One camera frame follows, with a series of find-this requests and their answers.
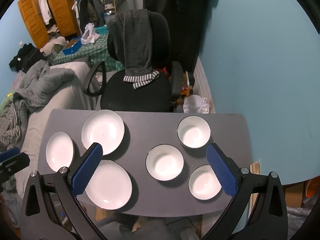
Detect white bowl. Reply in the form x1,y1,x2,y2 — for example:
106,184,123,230
145,144,184,181
177,115,211,148
188,165,222,200

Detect white plate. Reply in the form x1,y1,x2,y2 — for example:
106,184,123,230
46,131,74,172
81,110,125,155
85,160,132,210

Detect striped black white garment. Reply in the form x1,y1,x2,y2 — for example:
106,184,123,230
0,101,21,152

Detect grey padded jacket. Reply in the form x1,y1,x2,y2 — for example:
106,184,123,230
13,60,75,113

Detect white plastic bag on floor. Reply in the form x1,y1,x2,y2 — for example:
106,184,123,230
183,95,210,114

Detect grey bed mattress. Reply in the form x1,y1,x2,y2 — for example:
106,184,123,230
15,61,97,198

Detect black office chair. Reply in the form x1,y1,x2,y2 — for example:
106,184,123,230
82,12,183,112

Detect black clothes pile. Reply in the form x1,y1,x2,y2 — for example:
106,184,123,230
9,43,46,73

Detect blue cardboard box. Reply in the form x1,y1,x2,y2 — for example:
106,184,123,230
62,37,82,56

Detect green checked tablecloth table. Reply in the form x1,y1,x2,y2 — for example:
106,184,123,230
52,34,124,72

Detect white plastic bag on table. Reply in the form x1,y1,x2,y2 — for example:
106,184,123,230
81,23,95,45

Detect wooden louvred wardrobe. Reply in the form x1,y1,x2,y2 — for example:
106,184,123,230
18,0,80,49

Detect dark grey hooded sweater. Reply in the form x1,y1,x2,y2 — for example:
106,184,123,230
107,9,159,89

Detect clothes rack with jackets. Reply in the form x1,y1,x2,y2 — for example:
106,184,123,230
72,0,105,34

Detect black hanging coats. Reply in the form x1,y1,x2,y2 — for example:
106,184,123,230
143,0,212,73

